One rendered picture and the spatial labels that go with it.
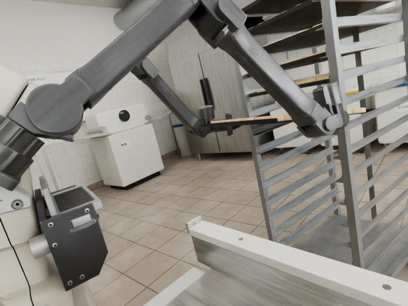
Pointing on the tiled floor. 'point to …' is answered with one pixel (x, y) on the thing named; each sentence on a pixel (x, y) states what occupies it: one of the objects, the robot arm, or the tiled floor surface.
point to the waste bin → (181, 139)
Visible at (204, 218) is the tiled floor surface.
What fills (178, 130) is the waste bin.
